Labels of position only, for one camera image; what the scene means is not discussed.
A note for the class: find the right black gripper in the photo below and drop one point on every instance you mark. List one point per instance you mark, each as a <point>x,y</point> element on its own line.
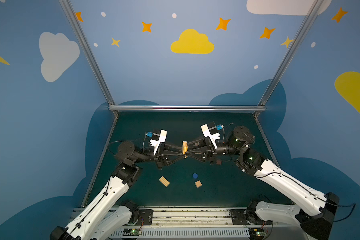
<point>210,151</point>

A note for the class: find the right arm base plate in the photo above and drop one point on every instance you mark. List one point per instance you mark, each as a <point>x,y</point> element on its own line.
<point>246,217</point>

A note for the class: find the short wood block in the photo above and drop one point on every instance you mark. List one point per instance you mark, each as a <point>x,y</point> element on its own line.
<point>184,147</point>

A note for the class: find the right diagonal aluminium post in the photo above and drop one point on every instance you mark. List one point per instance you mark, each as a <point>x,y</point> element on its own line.
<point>307,23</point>

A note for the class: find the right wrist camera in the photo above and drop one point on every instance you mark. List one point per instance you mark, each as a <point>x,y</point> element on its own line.
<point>211,132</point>

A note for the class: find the left diagonal aluminium post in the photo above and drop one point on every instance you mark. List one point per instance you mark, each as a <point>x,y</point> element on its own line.
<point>76,26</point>

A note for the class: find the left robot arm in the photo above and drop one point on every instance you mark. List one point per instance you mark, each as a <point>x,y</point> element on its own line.
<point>93,223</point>

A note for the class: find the left controller board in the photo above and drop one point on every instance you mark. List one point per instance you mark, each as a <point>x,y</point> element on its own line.
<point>132,232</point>

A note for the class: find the right controller board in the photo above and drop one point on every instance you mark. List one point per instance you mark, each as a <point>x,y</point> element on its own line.
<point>256,234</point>

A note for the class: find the wide wood block front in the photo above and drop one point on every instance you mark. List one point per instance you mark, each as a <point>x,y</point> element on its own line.
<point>164,181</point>

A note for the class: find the aluminium rail front frame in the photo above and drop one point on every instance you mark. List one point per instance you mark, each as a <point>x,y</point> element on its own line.
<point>202,223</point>

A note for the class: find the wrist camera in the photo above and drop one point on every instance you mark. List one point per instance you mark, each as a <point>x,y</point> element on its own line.
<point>211,132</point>
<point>157,137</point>

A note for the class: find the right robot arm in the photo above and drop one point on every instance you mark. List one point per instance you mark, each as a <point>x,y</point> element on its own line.
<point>313,211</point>

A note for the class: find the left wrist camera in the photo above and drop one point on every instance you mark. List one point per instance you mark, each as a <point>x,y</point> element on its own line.
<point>157,137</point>

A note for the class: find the small wood cube front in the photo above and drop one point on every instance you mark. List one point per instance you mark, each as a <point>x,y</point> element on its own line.
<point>198,184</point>

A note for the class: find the controller board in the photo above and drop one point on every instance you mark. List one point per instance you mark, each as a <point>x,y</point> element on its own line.
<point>132,232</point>
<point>256,234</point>

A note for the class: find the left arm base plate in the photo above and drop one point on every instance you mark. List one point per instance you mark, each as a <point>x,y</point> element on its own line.
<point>142,217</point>

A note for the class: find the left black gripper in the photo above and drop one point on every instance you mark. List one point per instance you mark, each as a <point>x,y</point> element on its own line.
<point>161,154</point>

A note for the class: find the rear horizontal aluminium bar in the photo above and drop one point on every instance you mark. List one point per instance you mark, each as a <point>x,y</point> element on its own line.
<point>187,108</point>

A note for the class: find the diagonal aluminium post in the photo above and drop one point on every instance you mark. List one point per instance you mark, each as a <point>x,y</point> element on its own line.
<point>307,23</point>
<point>76,26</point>

